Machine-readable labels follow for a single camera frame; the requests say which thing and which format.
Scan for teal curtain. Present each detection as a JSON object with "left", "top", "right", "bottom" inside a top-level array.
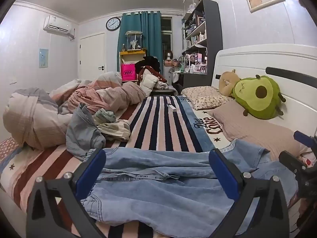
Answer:
[{"left": 117, "top": 11, "right": 162, "bottom": 72}]

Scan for green avocado plush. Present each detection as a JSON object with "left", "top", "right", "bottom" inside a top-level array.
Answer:
[{"left": 232, "top": 74, "right": 286, "bottom": 120}]

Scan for small blue wall poster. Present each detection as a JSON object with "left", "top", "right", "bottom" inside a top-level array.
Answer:
[{"left": 39, "top": 49, "right": 49, "bottom": 68}]

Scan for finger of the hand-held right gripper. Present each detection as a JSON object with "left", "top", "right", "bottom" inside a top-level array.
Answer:
[
  {"left": 293, "top": 130, "right": 317, "bottom": 152},
  {"left": 279, "top": 150, "right": 310, "bottom": 176}
]

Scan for glass display case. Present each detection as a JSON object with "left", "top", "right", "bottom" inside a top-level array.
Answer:
[{"left": 125, "top": 31, "right": 144, "bottom": 51}]

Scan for window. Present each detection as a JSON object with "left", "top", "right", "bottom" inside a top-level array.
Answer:
[{"left": 160, "top": 17, "right": 172, "bottom": 55}]

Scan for light blue denim pants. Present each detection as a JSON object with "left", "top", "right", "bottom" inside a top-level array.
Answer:
[{"left": 80, "top": 139, "right": 299, "bottom": 228}]

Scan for red dotted bed sheet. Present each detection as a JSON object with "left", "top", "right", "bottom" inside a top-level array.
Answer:
[{"left": 0, "top": 137, "right": 20, "bottom": 158}]

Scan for dark shelf unit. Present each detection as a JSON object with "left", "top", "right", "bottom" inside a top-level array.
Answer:
[{"left": 181, "top": 0, "right": 223, "bottom": 90}]

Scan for floral pillow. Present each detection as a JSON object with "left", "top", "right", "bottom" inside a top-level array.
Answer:
[{"left": 181, "top": 86, "right": 234, "bottom": 110}]

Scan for wig on mannequin head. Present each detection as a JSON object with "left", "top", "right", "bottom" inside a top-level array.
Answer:
[{"left": 164, "top": 50, "right": 174, "bottom": 66}]

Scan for grey-blue crumpled jeans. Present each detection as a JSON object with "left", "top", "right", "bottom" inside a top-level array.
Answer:
[{"left": 66, "top": 103, "right": 107, "bottom": 161}]

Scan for pink striped duvet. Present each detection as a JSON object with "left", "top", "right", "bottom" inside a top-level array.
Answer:
[{"left": 2, "top": 71, "right": 146, "bottom": 150}]

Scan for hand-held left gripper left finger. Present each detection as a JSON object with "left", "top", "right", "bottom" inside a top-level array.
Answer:
[{"left": 26, "top": 149, "right": 107, "bottom": 238}]

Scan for cream patterned cloth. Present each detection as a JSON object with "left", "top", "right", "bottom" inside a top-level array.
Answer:
[{"left": 97, "top": 119, "right": 131, "bottom": 141}]

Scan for striped printed blanket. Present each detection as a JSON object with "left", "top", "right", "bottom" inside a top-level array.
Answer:
[{"left": 0, "top": 95, "right": 310, "bottom": 238}]

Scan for pink shopping bag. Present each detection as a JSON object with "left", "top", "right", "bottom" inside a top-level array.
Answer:
[{"left": 120, "top": 63, "right": 136, "bottom": 81}]

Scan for white bed headboard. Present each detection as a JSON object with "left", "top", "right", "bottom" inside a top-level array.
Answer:
[{"left": 211, "top": 43, "right": 317, "bottom": 139}]

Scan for brown plush toy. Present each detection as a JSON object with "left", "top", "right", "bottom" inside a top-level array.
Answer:
[{"left": 218, "top": 69, "right": 241, "bottom": 97}]

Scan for yellow cabinet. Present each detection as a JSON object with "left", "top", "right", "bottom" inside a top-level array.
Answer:
[{"left": 119, "top": 50, "right": 146, "bottom": 82}]

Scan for white air conditioner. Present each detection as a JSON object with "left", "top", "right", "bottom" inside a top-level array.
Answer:
[{"left": 43, "top": 15, "right": 75, "bottom": 39}]

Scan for pink ribbed pillow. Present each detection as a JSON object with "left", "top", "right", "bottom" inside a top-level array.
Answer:
[{"left": 212, "top": 99, "right": 307, "bottom": 161}]

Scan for clear box on shelf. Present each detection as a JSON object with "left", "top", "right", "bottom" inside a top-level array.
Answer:
[{"left": 184, "top": 0, "right": 199, "bottom": 14}]

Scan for pile of clothes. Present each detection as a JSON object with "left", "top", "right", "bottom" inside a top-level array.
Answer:
[{"left": 135, "top": 56, "right": 174, "bottom": 96}]

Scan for round wall clock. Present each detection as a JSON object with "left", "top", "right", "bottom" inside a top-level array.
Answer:
[{"left": 106, "top": 17, "right": 121, "bottom": 31}]

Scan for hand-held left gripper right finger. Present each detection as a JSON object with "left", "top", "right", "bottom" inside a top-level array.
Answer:
[{"left": 209, "top": 149, "right": 290, "bottom": 238}]

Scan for pale green crumpled cloth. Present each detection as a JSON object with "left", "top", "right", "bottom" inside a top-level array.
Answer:
[{"left": 94, "top": 108, "right": 117, "bottom": 124}]

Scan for white door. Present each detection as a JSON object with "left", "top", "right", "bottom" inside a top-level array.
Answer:
[{"left": 79, "top": 33, "right": 106, "bottom": 80}]

